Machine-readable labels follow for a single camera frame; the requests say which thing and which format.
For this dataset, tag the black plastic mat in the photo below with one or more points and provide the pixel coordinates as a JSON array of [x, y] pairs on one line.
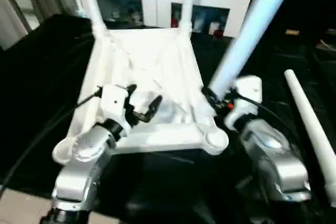
[[31, 103]]

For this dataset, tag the small yellow tag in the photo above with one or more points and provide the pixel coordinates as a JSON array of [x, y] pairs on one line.
[[292, 32]]

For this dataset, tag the white plastic table top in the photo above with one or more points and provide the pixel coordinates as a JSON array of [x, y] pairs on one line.
[[152, 77]]

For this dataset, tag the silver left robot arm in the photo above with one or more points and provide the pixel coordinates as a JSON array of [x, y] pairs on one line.
[[79, 166]]

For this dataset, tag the red bottle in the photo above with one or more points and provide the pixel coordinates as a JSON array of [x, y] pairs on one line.
[[216, 29]]

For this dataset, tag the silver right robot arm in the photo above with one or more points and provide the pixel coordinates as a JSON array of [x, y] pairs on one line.
[[273, 161]]

